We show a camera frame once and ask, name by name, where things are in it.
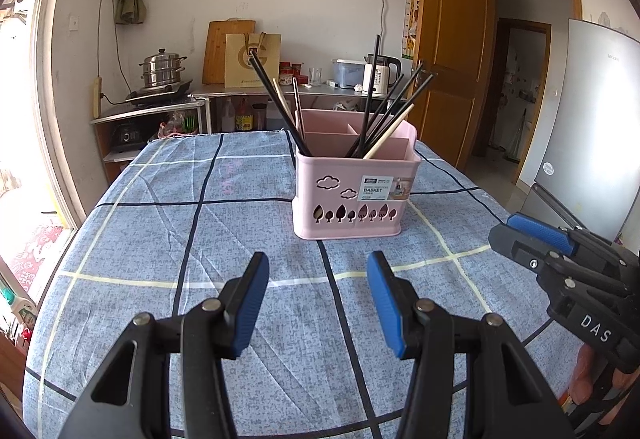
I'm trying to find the beige chopstick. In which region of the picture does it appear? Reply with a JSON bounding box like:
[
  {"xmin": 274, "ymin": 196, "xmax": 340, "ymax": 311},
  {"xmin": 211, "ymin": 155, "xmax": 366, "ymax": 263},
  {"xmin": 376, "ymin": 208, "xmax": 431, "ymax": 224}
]
[
  {"xmin": 363, "ymin": 104, "xmax": 416, "ymax": 160},
  {"xmin": 272, "ymin": 78, "xmax": 300, "ymax": 130}
]

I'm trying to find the red patterned rug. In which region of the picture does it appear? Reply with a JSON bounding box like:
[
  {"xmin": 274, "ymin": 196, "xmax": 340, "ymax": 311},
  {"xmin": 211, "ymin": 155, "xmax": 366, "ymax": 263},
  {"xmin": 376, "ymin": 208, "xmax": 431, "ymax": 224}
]
[{"xmin": 7, "ymin": 224, "xmax": 66, "ymax": 292}]

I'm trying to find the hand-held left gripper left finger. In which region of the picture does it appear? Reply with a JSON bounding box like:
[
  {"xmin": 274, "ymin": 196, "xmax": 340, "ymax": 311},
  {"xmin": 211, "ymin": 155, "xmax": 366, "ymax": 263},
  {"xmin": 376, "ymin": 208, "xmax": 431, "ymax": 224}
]
[{"xmin": 57, "ymin": 251, "xmax": 271, "ymax": 439}]

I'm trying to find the metal shelf table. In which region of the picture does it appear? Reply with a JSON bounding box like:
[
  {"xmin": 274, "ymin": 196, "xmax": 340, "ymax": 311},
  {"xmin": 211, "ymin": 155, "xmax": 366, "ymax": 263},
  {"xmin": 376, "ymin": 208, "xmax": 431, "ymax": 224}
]
[{"xmin": 190, "ymin": 82, "xmax": 416, "ymax": 135}]

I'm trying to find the person's right hand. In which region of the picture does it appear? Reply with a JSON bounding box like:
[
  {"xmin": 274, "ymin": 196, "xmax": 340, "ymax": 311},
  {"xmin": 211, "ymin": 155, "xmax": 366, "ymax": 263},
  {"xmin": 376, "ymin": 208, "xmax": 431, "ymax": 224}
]
[{"xmin": 570, "ymin": 344, "xmax": 602, "ymax": 407}]

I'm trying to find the wooden door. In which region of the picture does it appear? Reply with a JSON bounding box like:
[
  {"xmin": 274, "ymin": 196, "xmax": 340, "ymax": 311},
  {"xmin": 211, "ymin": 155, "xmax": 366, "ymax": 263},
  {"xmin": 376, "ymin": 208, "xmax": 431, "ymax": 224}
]
[{"xmin": 414, "ymin": 0, "xmax": 497, "ymax": 170}]

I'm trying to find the clear plastic container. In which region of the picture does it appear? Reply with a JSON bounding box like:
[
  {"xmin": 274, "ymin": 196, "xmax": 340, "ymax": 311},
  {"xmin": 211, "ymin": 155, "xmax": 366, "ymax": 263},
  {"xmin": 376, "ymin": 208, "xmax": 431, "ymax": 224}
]
[{"xmin": 331, "ymin": 58, "xmax": 368, "ymax": 89}]

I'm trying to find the small pink woven basket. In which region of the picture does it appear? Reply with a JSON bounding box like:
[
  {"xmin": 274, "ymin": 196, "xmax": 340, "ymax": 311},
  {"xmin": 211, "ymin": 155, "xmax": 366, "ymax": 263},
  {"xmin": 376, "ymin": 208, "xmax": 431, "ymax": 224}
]
[{"xmin": 157, "ymin": 116, "xmax": 198, "ymax": 140}]

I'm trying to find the giraffe wall poster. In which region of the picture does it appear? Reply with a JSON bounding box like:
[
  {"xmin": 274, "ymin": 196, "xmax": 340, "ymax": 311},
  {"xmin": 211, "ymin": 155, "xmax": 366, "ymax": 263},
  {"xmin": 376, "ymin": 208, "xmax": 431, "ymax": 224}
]
[{"xmin": 401, "ymin": 0, "xmax": 421, "ymax": 60}]

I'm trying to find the pink plastic basket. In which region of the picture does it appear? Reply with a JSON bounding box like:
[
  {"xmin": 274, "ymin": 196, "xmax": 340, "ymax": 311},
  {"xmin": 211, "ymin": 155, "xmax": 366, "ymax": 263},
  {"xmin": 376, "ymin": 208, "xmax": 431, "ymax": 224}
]
[{"xmin": 292, "ymin": 108, "xmax": 422, "ymax": 240}]

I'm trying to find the white green plastic bottle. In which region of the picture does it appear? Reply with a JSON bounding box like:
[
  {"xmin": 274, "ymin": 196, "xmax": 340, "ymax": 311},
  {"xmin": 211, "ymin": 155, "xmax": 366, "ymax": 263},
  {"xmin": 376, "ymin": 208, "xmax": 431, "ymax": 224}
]
[{"xmin": 0, "ymin": 286, "xmax": 38, "ymax": 335}]

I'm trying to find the black induction cooker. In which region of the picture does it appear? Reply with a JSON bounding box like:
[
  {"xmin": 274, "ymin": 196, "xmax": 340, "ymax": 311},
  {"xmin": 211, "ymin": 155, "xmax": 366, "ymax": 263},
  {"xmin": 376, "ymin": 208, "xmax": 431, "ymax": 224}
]
[{"xmin": 125, "ymin": 79, "xmax": 195, "ymax": 107}]

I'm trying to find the steel steamer pot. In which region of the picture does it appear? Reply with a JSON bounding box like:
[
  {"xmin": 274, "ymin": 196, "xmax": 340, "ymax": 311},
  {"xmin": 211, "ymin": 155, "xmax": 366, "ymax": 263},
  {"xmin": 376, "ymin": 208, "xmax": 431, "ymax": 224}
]
[{"xmin": 139, "ymin": 48, "xmax": 187, "ymax": 89}]

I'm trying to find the soy sauce bottle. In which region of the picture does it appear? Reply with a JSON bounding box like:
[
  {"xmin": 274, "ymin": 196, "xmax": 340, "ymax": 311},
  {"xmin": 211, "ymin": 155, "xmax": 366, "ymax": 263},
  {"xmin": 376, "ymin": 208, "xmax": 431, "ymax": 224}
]
[{"xmin": 235, "ymin": 98, "xmax": 253, "ymax": 132}]

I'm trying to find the wooden side shelf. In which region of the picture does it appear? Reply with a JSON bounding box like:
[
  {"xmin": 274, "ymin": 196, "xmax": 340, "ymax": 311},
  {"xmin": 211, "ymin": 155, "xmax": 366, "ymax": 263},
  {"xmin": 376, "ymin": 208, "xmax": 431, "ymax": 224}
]
[{"xmin": 90, "ymin": 99, "xmax": 208, "ymax": 185}]

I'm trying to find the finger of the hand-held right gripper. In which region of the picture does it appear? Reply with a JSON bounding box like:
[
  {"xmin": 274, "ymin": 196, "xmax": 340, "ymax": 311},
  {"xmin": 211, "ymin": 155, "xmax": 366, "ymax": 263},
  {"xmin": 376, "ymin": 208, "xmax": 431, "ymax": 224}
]
[
  {"xmin": 506, "ymin": 213, "xmax": 640, "ymax": 271},
  {"xmin": 489, "ymin": 223, "xmax": 632, "ymax": 298}
]

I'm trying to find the white electric kettle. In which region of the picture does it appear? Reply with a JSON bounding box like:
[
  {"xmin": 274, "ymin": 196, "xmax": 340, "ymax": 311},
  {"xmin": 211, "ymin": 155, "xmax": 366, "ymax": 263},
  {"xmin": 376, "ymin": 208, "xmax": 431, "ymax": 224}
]
[{"xmin": 362, "ymin": 53, "xmax": 402, "ymax": 96}]

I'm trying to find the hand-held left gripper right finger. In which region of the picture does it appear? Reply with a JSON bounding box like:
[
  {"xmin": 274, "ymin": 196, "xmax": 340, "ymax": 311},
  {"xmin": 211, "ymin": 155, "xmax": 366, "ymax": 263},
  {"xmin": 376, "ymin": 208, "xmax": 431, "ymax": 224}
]
[{"xmin": 366, "ymin": 250, "xmax": 573, "ymax": 439}]

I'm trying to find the blue plaid tablecloth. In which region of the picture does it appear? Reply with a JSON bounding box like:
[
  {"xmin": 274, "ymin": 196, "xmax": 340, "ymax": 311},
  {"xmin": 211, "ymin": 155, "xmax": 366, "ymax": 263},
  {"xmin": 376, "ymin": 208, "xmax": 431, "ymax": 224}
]
[{"xmin": 22, "ymin": 132, "xmax": 591, "ymax": 439}]

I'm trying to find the brown paper bag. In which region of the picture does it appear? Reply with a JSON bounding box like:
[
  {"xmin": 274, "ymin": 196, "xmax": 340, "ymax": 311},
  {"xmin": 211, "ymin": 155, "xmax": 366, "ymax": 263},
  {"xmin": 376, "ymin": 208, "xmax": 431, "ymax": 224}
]
[{"xmin": 224, "ymin": 32, "xmax": 282, "ymax": 89}]

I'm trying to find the black kitchen appliance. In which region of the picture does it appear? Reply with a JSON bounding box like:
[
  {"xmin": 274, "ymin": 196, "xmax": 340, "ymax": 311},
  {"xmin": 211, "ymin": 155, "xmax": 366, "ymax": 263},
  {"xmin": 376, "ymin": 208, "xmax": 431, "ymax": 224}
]
[{"xmin": 112, "ymin": 122, "xmax": 143, "ymax": 152}]

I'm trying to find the wooden cutting board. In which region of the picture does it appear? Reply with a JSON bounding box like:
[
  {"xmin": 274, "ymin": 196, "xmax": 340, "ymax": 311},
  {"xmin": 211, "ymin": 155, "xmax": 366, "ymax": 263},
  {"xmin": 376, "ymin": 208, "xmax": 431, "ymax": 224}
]
[{"xmin": 201, "ymin": 19, "xmax": 257, "ymax": 85}]

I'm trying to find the grey refrigerator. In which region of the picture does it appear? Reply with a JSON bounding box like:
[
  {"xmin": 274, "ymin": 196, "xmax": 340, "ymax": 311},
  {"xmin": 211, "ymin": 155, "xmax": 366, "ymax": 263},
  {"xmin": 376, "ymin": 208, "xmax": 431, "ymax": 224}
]
[{"xmin": 517, "ymin": 18, "xmax": 640, "ymax": 255}]

